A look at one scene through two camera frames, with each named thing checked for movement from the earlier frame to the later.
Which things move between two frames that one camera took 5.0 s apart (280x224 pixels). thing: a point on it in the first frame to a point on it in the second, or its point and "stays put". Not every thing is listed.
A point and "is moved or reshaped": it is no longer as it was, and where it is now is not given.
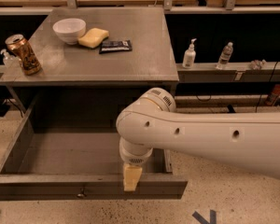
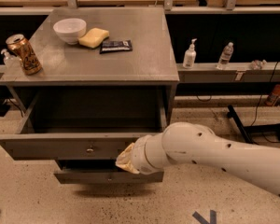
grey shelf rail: x=271 y=72 stays put
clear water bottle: x=225 y=56 stays put
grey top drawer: x=68 y=149 is moved or reshaped
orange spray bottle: x=278 y=90 stays put
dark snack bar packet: x=113 y=46 stays put
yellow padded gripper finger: x=131 y=178 to x=124 y=160
